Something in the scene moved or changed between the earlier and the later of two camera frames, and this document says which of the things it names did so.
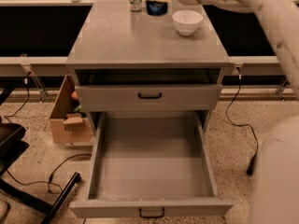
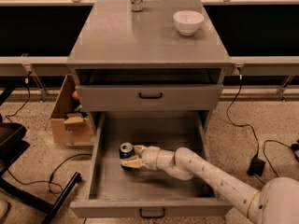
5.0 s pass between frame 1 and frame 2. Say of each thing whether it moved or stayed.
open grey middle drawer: stayed
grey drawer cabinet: stayed
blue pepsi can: moved
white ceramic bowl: stayed
